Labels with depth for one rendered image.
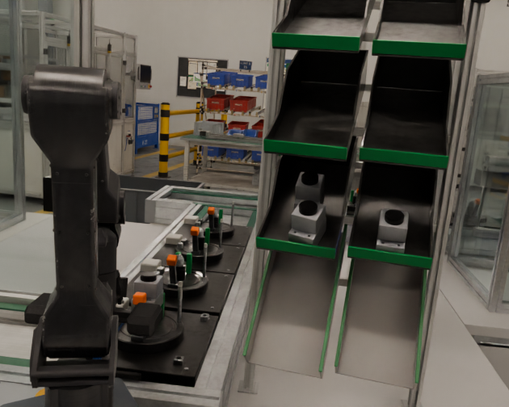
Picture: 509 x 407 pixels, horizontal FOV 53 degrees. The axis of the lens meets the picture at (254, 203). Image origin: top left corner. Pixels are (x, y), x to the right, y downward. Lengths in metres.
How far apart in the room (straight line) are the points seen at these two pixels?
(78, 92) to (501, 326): 1.34
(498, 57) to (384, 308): 10.78
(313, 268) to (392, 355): 0.20
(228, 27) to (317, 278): 11.07
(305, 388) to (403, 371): 0.26
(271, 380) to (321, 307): 0.25
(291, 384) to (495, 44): 10.81
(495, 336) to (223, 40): 10.76
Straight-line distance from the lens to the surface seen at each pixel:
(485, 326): 1.57
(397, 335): 0.94
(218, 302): 1.17
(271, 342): 0.91
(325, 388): 1.12
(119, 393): 0.70
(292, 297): 0.94
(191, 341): 1.01
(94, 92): 0.49
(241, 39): 11.79
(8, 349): 1.14
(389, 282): 0.98
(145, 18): 12.60
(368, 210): 0.95
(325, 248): 0.82
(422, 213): 0.96
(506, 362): 1.64
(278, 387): 1.10
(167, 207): 2.18
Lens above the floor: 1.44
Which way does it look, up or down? 13 degrees down
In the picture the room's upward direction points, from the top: 4 degrees clockwise
